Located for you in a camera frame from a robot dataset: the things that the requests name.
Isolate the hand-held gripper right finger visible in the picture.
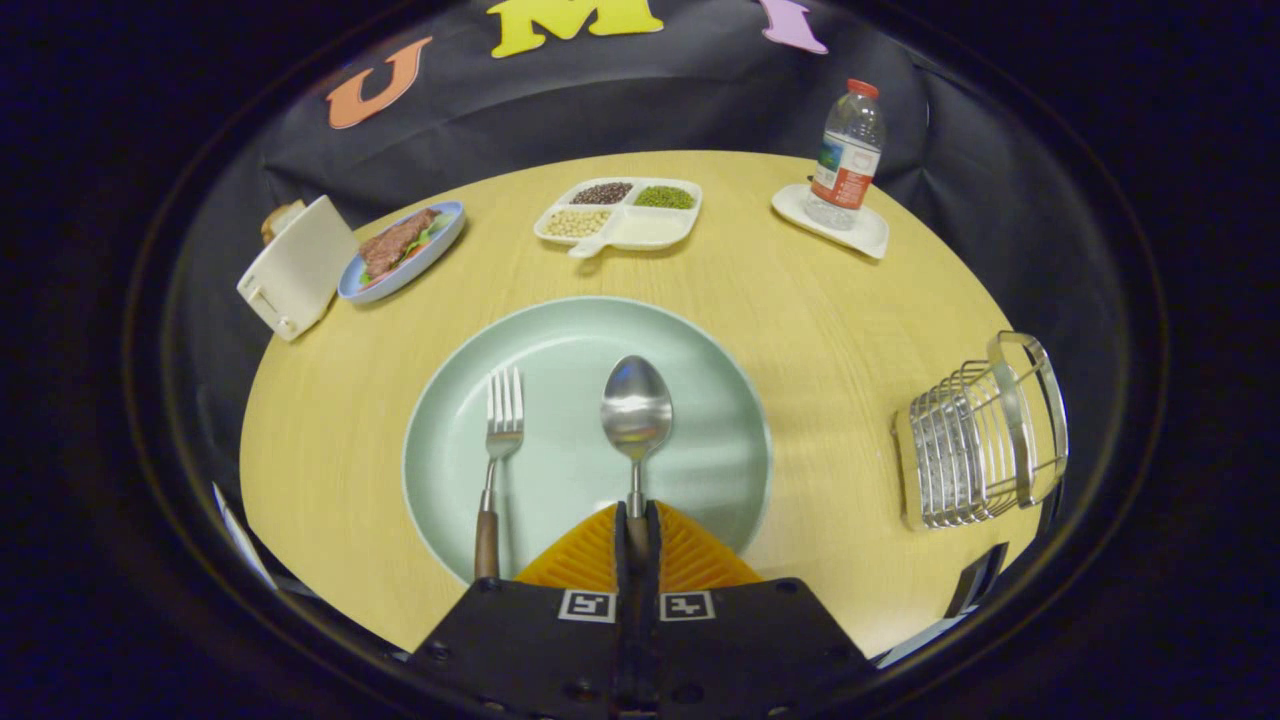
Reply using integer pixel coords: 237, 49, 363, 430
640, 500, 871, 720

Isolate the clear plastic water bottle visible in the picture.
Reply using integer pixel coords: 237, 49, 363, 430
803, 79, 887, 232

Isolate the dark rectangular object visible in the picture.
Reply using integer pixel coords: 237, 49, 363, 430
945, 543, 1011, 619

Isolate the white divided tray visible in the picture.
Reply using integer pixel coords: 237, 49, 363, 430
533, 177, 704, 259

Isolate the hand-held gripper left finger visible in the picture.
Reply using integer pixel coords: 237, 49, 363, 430
405, 500, 641, 720

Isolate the black backdrop cloth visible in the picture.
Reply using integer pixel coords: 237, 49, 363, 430
165, 0, 1131, 501

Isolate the steak with vegetables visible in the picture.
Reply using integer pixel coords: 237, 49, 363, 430
358, 207, 456, 286

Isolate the fork with wooden handle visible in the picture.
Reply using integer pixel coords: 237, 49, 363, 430
473, 366, 526, 583

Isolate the white toaster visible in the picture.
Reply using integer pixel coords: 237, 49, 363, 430
236, 195, 359, 343

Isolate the white coaster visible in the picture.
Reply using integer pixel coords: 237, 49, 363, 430
771, 183, 890, 261

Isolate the spoon with wooden handle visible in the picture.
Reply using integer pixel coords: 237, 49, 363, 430
600, 355, 674, 561

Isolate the metal wire rack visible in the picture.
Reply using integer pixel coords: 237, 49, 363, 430
892, 331, 1069, 531

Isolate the blue plate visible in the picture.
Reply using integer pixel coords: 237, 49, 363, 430
337, 201, 467, 305

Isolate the pale green plate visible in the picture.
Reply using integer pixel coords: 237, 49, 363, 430
403, 296, 774, 586

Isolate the toasted bread slice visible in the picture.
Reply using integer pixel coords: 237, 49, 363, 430
261, 199, 307, 246

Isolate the pile of yellow soybeans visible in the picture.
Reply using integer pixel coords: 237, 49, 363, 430
545, 208, 611, 239

